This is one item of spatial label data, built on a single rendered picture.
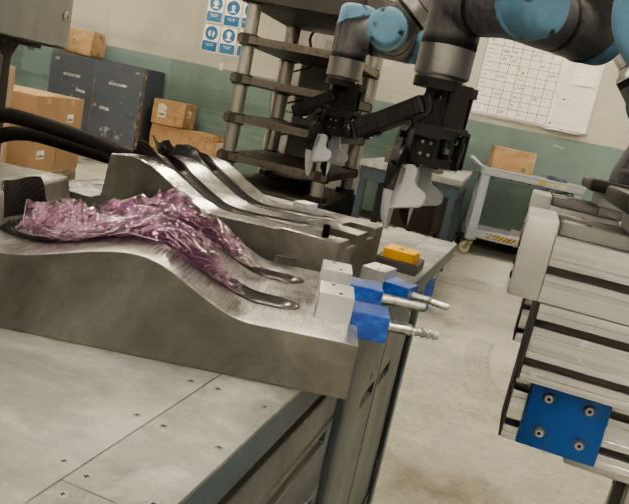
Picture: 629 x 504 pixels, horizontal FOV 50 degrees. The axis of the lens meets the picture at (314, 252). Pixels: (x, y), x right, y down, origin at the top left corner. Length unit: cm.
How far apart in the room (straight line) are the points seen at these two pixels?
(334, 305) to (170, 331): 16
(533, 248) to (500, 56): 675
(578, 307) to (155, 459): 47
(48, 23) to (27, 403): 123
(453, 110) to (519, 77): 653
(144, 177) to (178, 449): 58
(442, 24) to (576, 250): 35
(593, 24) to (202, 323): 61
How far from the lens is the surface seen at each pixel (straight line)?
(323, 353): 63
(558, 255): 77
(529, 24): 85
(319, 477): 121
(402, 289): 96
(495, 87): 745
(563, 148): 746
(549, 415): 85
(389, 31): 129
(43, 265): 66
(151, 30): 852
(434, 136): 92
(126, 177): 105
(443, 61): 93
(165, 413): 56
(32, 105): 555
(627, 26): 71
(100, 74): 818
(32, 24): 165
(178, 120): 782
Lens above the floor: 105
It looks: 12 degrees down
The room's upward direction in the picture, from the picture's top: 12 degrees clockwise
